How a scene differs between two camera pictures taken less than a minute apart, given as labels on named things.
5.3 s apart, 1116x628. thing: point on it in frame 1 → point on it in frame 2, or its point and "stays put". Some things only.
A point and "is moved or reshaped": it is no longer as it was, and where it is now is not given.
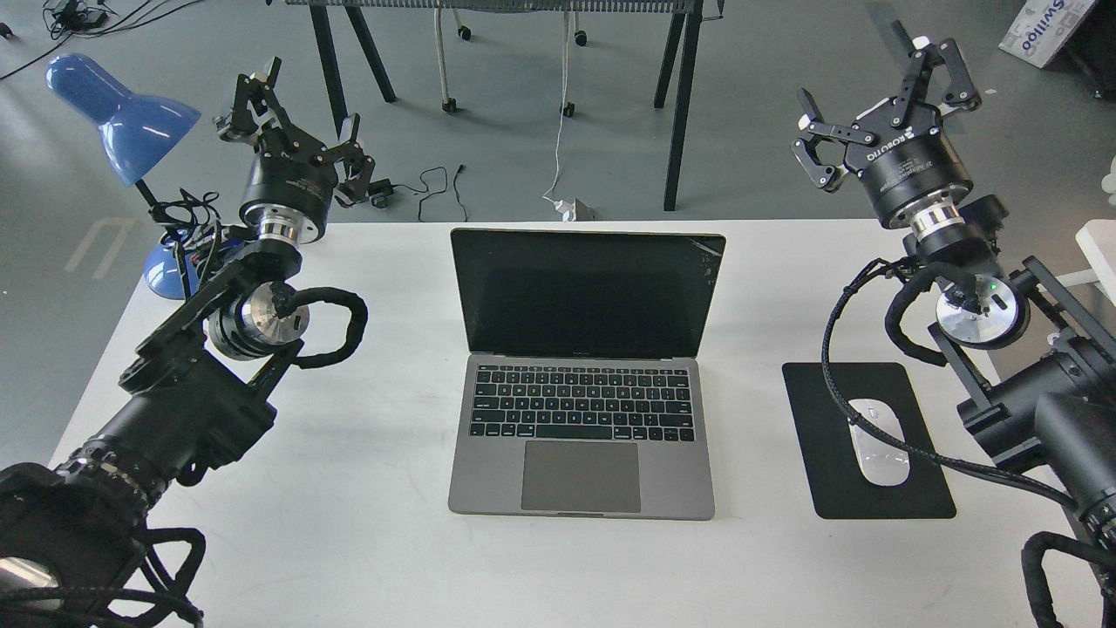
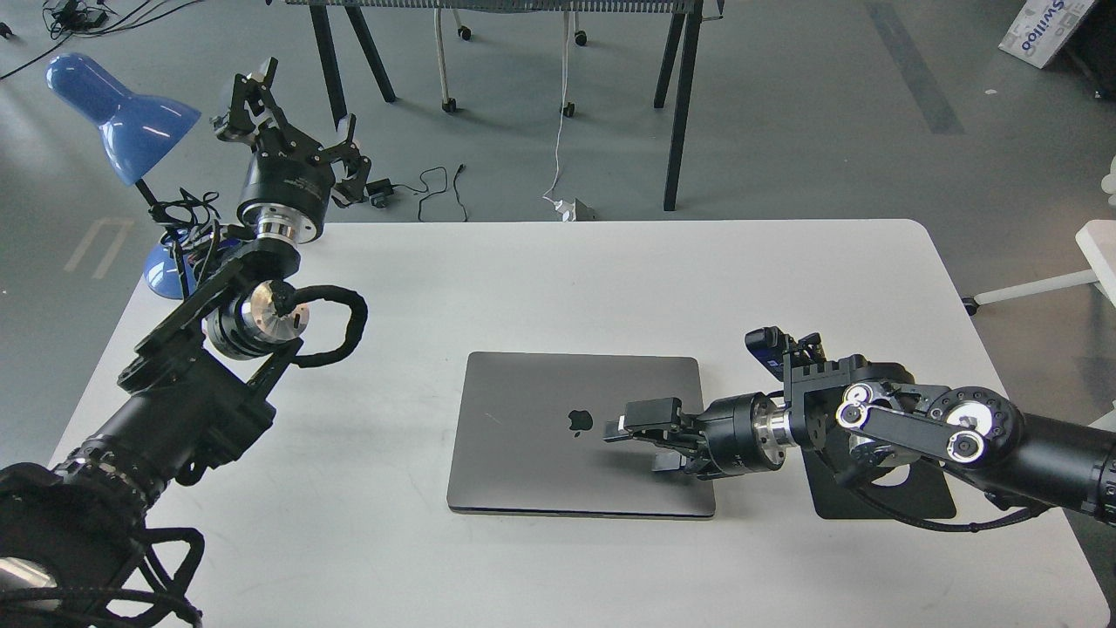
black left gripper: (291, 184) stays put
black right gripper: (913, 172) → (744, 433)
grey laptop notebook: (586, 390) is moved or reshaped
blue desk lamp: (133, 131) stays put
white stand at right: (1098, 238) stays put
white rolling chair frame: (567, 107) stays put
